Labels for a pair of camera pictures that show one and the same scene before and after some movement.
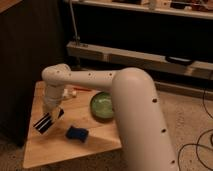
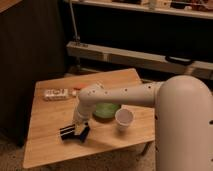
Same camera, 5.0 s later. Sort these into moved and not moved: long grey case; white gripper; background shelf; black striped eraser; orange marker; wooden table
Moved: black striped eraser; white gripper
Not moved: long grey case; orange marker; wooden table; background shelf
